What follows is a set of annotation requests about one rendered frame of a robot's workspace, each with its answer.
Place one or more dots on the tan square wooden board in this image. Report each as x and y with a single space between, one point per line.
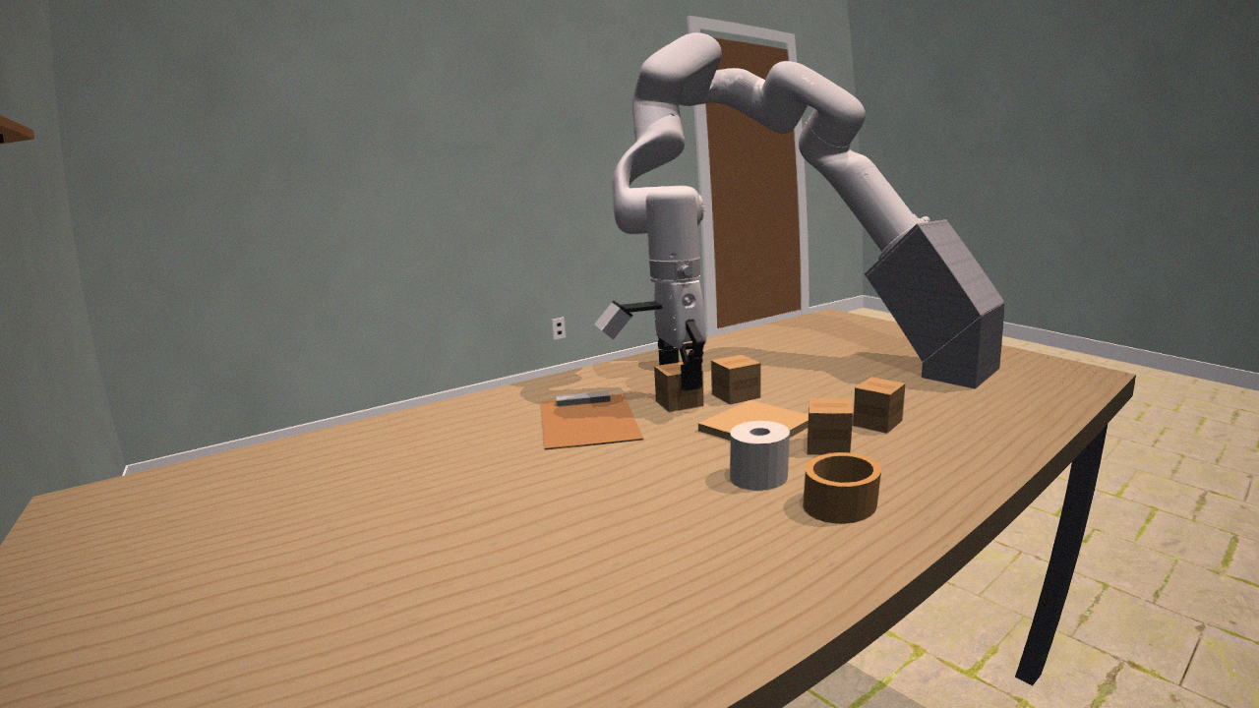
721 425

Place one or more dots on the dark brown open cylinder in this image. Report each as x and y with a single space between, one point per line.
841 503

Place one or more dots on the brown clipboard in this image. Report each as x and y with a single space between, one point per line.
590 418

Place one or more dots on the grey cylinder with white top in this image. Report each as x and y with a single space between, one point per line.
759 462

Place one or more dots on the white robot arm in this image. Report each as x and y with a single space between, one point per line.
675 75

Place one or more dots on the brown cube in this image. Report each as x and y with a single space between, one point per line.
878 405
735 379
668 389
830 425

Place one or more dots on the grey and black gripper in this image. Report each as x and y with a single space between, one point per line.
677 322

